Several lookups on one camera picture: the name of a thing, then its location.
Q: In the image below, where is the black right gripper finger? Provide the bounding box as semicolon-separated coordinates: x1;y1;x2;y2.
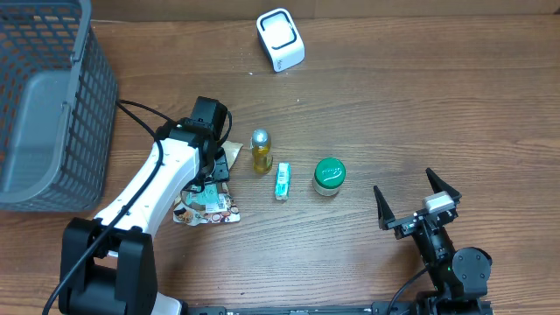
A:
374;185;395;230
425;168;462;202

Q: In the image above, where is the brown snack packet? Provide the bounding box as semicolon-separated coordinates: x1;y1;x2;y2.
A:
172;140;244;227

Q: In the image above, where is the yellow oil bottle silver cap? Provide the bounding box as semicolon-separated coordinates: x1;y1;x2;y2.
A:
250;129;273;173

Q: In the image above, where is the teal Kleenex tissue pack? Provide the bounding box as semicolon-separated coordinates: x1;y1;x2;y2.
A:
275;162;291;200

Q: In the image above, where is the green lid glass jar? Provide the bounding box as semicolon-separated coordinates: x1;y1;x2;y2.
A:
313;157;347;196

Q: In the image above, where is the mint green wet wipes pack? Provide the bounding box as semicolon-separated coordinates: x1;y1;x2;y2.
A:
187;184;227;214

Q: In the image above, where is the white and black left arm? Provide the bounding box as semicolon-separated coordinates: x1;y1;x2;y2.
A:
48;118;228;315

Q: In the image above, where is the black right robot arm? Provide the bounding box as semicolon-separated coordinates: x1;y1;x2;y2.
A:
371;168;494;315

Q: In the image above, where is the white barcode scanner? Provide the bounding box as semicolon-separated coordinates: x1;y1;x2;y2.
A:
255;8;305;73

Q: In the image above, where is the dark grey plastic basket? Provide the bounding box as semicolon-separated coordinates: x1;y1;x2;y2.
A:
1;0;118;212

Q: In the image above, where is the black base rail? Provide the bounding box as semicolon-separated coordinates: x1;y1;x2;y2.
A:
185;300;421;315

